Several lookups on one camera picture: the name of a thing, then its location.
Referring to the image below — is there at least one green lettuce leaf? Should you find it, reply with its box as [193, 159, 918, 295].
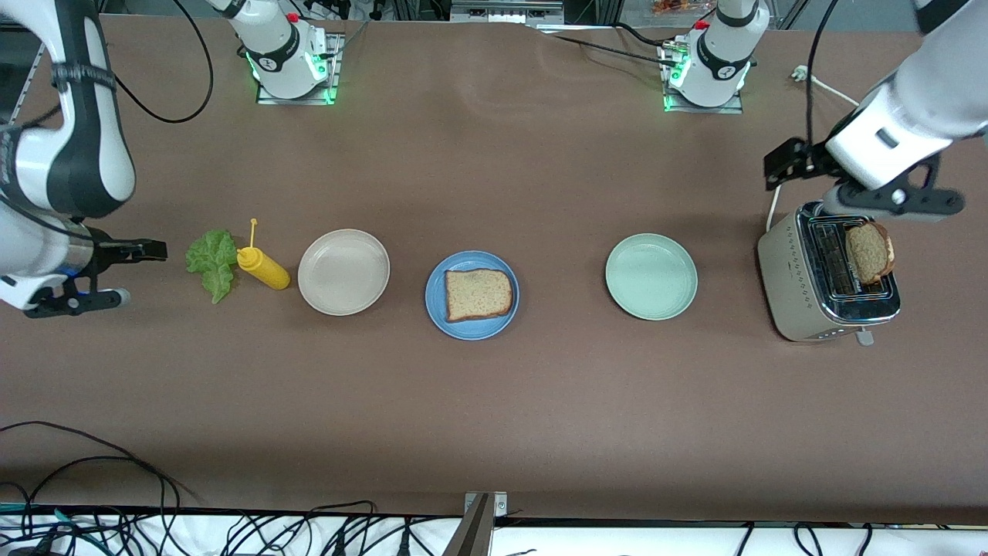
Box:
[185, 229, 239, 305]

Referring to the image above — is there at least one brown bread slice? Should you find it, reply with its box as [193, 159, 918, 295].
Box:
[844, 221, 897, 285]
[444, 268, 515, 324]

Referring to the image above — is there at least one yellow mustard squeeze bottle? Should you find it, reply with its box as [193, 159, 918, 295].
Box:
[235, 219, 292, 291]

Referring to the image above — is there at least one green round plate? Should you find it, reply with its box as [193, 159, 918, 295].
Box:
[604, 232, 699, 321]

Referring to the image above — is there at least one beige round plate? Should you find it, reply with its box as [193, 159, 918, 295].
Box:
[297, 229, 391, 317]

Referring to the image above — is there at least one blue round plate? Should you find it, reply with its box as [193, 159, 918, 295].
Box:
[425, 250, 521, 341]

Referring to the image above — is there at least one beige chrome toaster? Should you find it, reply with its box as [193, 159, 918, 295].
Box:
[756, 198, 902, 346]

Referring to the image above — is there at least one grey power strip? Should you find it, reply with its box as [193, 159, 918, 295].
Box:
[450, 0, 564, 24]

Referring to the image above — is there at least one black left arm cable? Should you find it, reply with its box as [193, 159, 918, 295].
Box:
[803, 0, 842, 147]

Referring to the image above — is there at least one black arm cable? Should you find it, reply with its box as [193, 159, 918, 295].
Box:
[803, 0, 842, 147]
[0, 0, 215, 240]

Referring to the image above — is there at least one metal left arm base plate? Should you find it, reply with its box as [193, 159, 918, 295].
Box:
[660, 42, 746, 115]

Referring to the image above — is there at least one white toaster power cord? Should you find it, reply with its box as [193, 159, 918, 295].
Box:
[766, 65, 861, 232]

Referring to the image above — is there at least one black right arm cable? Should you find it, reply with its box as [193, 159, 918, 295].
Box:
[0, 0, 215, 240]

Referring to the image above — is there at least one black looping floor cable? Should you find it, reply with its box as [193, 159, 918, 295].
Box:
[0, 456, 182, 556]
[0, 421, 198, 510]

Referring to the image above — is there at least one black cable on table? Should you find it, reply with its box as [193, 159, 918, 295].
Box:
[533, 23, 680, 67]

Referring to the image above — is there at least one teal cable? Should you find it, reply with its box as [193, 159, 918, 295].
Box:
[0, 503, 105, 553]

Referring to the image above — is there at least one metal table edge bracket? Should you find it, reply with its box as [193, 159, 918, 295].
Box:
[444, 492, 508, 556]

